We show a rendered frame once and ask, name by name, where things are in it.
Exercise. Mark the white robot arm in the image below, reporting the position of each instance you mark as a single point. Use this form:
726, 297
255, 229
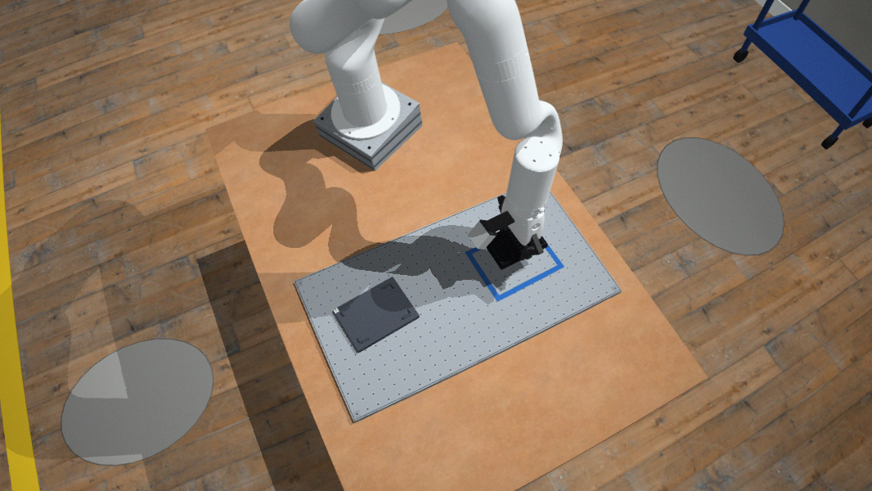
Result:
494, 35

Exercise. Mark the blue tape outline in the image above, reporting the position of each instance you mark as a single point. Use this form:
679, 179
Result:
519, 287

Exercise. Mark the grey perforated breadboard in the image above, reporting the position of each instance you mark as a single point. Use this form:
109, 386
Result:
461, 324

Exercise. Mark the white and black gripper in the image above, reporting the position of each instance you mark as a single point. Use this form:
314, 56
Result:
526, 229

